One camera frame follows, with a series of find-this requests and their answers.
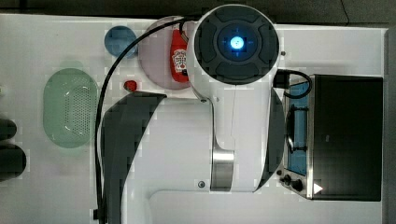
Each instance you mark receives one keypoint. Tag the red ketchup bottle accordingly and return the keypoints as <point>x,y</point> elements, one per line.
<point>178,56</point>

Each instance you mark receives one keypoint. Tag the small red toy fruit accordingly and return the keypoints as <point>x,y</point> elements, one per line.
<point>130,85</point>

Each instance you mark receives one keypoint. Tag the grey round plate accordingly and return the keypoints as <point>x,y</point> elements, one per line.
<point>154,58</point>

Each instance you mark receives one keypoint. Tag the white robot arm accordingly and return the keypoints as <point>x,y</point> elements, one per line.
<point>216,141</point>

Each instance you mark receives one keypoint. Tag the blue bowl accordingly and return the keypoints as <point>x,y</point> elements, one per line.
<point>117,39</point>

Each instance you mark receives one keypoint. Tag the black toaster oven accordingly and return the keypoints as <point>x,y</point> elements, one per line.
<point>333,147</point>

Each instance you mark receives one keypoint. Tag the green perforated colander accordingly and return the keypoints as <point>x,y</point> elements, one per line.
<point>70,101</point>

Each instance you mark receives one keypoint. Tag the black cylinder objects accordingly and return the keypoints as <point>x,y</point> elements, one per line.
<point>12,157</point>

